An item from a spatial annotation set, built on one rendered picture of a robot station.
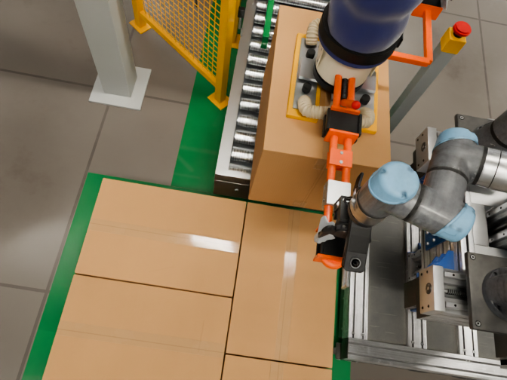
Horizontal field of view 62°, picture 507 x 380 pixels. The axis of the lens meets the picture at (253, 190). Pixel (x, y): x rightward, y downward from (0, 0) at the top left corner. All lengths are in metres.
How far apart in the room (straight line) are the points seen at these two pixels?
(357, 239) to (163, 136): 1.78
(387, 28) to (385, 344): 1.43
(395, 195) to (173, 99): 2.06
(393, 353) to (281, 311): 0.66
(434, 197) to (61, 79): 2.39
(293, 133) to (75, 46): 1.94
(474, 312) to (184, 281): 0.98
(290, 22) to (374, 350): 1.43
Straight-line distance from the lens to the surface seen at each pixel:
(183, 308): 1.66
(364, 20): 1.16
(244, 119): 1.96
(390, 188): 0.76
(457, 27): 1.91
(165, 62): 2.84
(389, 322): 2.18
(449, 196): 0.83
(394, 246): 2.28
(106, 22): 2.24
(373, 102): 1.45
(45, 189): 2.50
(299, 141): 1.32
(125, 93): 2.66
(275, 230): 1.75
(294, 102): 1.37
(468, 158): 0.88
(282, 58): 1.49
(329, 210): 1.09
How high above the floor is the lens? 2.19
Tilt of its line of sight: 66 degrees down
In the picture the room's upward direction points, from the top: 17 degrees clockwise
